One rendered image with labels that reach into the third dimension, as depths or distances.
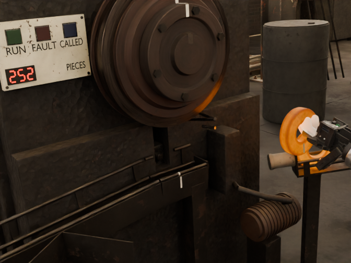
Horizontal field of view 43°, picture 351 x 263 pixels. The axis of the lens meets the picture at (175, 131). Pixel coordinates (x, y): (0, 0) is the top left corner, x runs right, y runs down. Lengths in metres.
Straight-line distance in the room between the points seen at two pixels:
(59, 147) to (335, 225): 1.71
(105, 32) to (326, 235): 1.71
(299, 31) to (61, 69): 2.90
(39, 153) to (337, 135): 0.87
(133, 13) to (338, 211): 1.89
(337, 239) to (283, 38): 2.03
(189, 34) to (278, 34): 2.78
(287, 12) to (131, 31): 4.47
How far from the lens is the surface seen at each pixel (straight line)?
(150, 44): 1.22
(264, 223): 1.61
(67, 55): 1.35
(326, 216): 2.71
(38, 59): 1.32
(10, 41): 1.28
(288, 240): 2.46
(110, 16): 1.25
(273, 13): 5.78
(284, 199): 1.65
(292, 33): 3.99
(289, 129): 1.45
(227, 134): 1.57
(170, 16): 1.25
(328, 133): 1.40
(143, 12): 1.26
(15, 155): 1.35
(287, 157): 1.66
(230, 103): 1.69
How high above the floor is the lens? 1.32
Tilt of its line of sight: 19 degrees down
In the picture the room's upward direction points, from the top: 4 degrees counter-clockwise
